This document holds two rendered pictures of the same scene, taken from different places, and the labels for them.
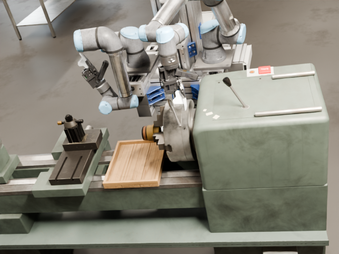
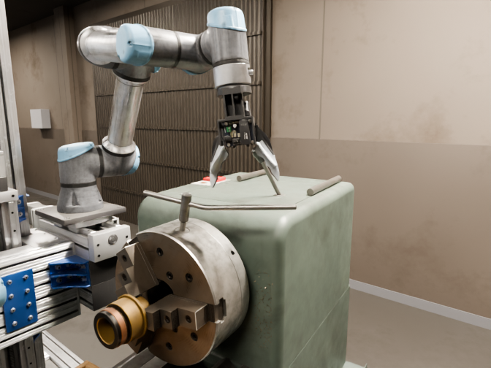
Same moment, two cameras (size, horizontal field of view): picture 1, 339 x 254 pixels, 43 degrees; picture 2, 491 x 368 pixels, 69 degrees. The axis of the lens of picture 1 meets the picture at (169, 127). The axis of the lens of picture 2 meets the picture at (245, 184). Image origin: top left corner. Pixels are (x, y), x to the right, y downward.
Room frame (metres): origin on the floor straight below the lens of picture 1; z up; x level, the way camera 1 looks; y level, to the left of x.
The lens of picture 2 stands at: (1.42, 0.65, 1.48)
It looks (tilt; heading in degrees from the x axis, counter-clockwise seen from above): 10 degrees down; 287
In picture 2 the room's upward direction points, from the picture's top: straight up
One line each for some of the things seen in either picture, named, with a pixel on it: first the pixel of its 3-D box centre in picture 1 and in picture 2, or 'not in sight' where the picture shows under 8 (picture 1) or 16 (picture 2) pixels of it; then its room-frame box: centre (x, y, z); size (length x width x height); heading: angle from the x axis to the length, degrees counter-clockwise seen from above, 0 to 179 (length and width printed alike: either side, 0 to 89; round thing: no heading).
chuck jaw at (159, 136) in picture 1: (162, 141); (183, 312); (1.74, 0.05, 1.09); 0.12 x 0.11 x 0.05; 165
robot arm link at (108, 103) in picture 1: (109, 104); not in sight; (2.14, 0.31, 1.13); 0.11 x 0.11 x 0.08; 77
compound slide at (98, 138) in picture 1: (82, 141); not in sight; (2.04, 0.50, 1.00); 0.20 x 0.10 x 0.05; 75
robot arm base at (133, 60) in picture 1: (136, 55); not in sight; (2.53, 0.10, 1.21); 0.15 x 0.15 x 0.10
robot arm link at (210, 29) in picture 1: (211, 33); (79, 161); (2.34, -0.37, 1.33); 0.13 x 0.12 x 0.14; 56
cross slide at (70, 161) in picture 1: (77, 155); not in sight; (1.98, 0.55, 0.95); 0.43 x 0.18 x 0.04; 165
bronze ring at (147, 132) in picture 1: (152, 132); (125, 319); (1.84, 0.10, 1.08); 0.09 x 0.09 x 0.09; 75
